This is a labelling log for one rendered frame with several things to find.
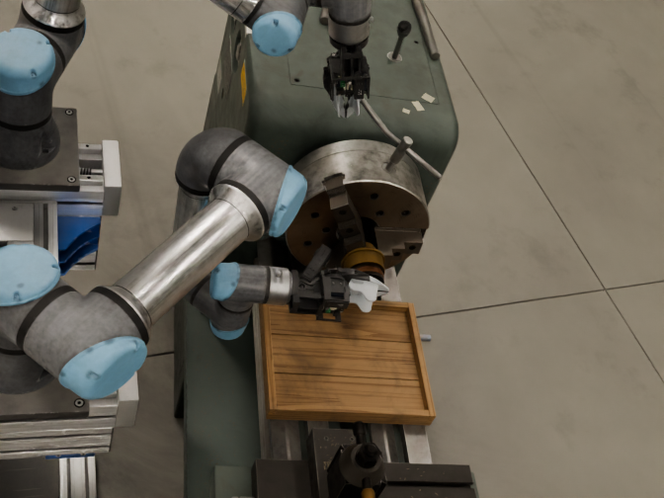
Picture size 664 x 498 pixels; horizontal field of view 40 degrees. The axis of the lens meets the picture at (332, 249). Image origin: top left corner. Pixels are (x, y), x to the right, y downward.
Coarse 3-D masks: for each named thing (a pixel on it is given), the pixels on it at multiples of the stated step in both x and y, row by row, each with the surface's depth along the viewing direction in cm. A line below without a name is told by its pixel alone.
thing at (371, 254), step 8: (360, 248) 191; (368, 248) 191; (344, 256) 192; (352, 256) 191; (360, 256) 190; (368, 256) 190; (376, 256) 191; (344, 264) 193; (352, 264) 190; (360, 264) 189; (368, 264) 190; (376, 264) 190; (368, 272) 188; (376, 272) 189; (384, 272) 193
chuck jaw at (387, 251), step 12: (372, 228) 202; (384, 228) 199; (396, 228) 200; (408, 228) 200; (420, 228) 201; (372, 240) 200; (384, 240) 197; (396, 240) 197; (408, 240) 198; (420, 240) 199; (384, 252) 194; (396, 252) 197; (408, 252) 200; (384, 264) 196
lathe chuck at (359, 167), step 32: (320, 160) 194; (352, 160) 191; (384, 160) 193; (320, 192) 189; (352, 192) 190; (384, 192) 191; (416, 192) 194; (320, 224) 197; (384, 224) 199; (416, 224) 200
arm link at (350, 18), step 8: (328, 0) 158; (336, 0) 158; (344, 0) 158; (352, 0) 158; (360, 0) 158; (368, 0) 159; (328, 8) 163; (336, 8) 160; (344, 8) 159; (352, 8) 159; (360, 8) 159; (368, 8) 161; (336, 16) 161; (344, 16) 160; (352, 16) 160; (360, 16) 160; (368, 16) 162; (344, 24) 161; (352, 24) 161; (360, 24) 162
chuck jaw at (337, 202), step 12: (336, 180) 190; (336, 192) 189; (336, 204) 188; (348, 204) 187; (336, 216) 189; (348, 216) 189; (360, 216) 196; (348, 228) 189; (360, 228) 192; (348, 240) 191; (360, 240) 190
